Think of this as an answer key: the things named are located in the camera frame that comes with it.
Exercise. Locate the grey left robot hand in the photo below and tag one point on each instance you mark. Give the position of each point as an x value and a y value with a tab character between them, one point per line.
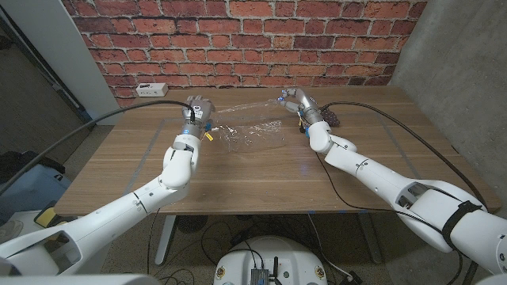
200	112

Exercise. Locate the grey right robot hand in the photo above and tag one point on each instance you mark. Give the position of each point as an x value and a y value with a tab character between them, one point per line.
305	105

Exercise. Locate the clear plastic wrap sheet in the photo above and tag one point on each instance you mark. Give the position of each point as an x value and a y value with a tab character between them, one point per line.
253	138

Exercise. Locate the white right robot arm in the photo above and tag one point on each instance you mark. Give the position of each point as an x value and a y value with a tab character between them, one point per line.
376	174

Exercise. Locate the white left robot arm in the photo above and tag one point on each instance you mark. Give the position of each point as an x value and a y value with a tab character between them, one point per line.
119	210

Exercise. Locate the purple toy grapes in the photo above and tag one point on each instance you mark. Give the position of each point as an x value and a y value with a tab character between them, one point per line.
332	118

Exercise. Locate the white power strip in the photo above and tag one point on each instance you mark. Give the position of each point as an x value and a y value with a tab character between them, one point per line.
151	90

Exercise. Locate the red brick printed backdrop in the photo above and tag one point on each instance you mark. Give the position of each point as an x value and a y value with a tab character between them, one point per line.
245	43

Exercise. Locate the round black floor object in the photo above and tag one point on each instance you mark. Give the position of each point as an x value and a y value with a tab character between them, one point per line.
192	223

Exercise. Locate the white table leg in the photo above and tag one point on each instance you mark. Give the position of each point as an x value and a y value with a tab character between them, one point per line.
164	237
370	237

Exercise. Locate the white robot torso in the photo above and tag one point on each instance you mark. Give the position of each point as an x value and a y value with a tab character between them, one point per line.
293	257

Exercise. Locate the dark grey door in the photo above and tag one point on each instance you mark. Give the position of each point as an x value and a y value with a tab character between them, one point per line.
31	107

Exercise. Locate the black power adapter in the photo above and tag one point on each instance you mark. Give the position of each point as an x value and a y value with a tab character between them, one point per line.
355	278

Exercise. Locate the yellow and black foot pedal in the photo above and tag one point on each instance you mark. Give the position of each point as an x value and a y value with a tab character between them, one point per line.
47	215

